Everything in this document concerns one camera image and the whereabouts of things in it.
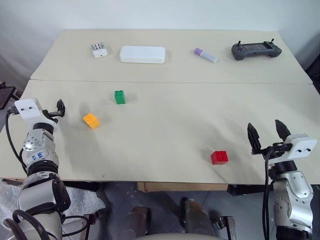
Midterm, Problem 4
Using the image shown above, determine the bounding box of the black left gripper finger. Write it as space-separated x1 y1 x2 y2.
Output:
56 98 67 117

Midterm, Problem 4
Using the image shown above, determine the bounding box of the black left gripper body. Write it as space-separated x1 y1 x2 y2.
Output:
41 109 64 124

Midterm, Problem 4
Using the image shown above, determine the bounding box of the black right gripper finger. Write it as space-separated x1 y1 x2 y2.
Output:
274 119 292 145
247 122 262 155

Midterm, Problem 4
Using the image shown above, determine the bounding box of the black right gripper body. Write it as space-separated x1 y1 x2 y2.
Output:
250 142 292 159

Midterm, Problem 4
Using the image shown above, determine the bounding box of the orange toy brick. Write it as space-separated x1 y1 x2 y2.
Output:
82 112 102 130

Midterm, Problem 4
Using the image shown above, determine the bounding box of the red toy brick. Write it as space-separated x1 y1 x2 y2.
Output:
210 150 229 166

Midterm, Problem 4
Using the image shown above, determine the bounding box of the black stand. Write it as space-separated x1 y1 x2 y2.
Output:
0 80 16 110

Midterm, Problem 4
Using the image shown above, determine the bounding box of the green toy brick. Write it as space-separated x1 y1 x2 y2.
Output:
113 89 127 105

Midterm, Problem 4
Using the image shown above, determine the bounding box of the black object beside table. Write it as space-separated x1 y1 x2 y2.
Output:
305 31 320 97

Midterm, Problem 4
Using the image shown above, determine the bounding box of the small white printed box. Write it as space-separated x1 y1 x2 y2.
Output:
89 42 109 60

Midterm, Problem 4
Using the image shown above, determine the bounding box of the grey handheld controller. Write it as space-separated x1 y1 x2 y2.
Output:
230 37 283 62

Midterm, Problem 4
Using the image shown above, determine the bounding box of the brown cardboard piece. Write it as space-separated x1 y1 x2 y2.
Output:
136 181 229 193

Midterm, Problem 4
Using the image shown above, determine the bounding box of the white tube with purple cap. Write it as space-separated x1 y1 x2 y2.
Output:
193 47 219 64

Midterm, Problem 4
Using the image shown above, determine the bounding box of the white rectangular plastic box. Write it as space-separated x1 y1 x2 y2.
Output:
119 45 167 64

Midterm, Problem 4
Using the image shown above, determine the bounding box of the dark rounded shape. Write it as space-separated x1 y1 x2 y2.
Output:
126 204 153 238
179 196 216 237

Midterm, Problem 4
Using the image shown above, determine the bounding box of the beige rounded robot body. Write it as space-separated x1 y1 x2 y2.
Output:
138 231 216 240

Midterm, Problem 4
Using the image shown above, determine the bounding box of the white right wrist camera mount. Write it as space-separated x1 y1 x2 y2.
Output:
284 133 318 166

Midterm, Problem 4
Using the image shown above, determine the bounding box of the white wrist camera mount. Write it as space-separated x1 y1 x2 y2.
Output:
14 98 57 126
284 133 318 166

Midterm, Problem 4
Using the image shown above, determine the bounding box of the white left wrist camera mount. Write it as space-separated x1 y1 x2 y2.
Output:
14 98 57 126

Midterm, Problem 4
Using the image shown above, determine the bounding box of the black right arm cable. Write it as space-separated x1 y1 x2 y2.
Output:
261 146 276 240

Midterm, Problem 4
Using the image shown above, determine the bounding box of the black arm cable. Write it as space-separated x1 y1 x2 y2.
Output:
0 106 89 240
261 146 276 240

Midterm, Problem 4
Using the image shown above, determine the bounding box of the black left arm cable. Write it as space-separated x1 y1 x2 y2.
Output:
0 106 89 240

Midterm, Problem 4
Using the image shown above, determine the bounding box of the black table frame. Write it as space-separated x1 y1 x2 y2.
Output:
226 184 276 197

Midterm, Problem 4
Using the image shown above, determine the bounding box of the metal bracket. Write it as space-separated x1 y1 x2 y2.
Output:
214 214 238 240

